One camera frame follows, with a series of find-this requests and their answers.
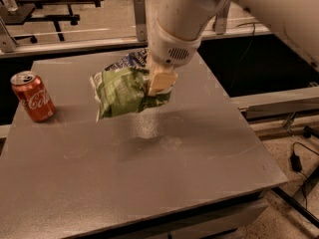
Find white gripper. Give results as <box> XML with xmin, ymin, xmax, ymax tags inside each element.
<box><xmin>146</xmin><ymin>21</ymin><xmax>200</xmax><ymax>97</ymax></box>

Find green jalapeno chip bag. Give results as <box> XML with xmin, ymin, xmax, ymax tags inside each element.
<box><xmin>90</xmin><ymin>67</ymin><xmax>171</xmax><ymax>120</ymax></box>

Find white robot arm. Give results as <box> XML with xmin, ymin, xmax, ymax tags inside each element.
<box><xmin>147</xmin><ymin>0</ymin><xmax>319</xmax><ymax>96</ymax></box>

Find blue chip bag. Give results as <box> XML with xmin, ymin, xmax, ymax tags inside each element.
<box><xmin>106</xmin><ymin>48</ymin><xmax>148</xmax><ymax>71</ymax></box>

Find red Coca-Cola can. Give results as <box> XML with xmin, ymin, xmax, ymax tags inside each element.
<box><xmin>10</xmin><ymin>71</ymin><xmax>56</xmax><ymax>122</ymax></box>

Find dark background desk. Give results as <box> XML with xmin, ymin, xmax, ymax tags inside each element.
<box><xmin>0</xmin><ymin>0</ymin><xmax>104</xmax><ymax>41</ymax></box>

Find middle metal glass bracket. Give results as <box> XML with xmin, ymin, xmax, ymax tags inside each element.
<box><xmin>133</xmin><ymin>0</ymin><xmax>148</xmax><ymax>42</ymax></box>

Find metal glass bracket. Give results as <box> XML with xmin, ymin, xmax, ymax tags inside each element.
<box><xmin>133</xmin><ymin>0</ymin><xmax>148</xmax><ymax>42</ymax></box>
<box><xmin>0</xmin><ymin>17</ymin><xmax>17</xmax><ymax>53</ymax></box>
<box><xmin>212</xmin><ymin>1</ymin><xmax>230</xmax><ymax>35</ymax></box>

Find right metal glass bracket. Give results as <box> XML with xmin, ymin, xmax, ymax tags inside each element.
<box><xmin>212</xmin><ymin>1</ymin><xmax>230</xmax><ymax>35</ymax></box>

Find black hanging cable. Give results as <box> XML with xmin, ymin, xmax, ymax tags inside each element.
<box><xmin>230</xmin><ymin>21</ymin><xmax>267</xmax><ymax>88</ymax></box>

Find left metal glass bracket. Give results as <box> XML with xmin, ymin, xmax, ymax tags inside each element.
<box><xmin>0</xmin><ymin>17</ymin><xmax>17</xmax><ymax>53</ymax></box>

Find black power adapter with cable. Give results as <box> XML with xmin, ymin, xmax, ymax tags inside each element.
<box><xmin>290</xmin><ymin>141</ymin><xmax>319</xmax><ymax>179</ymax></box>

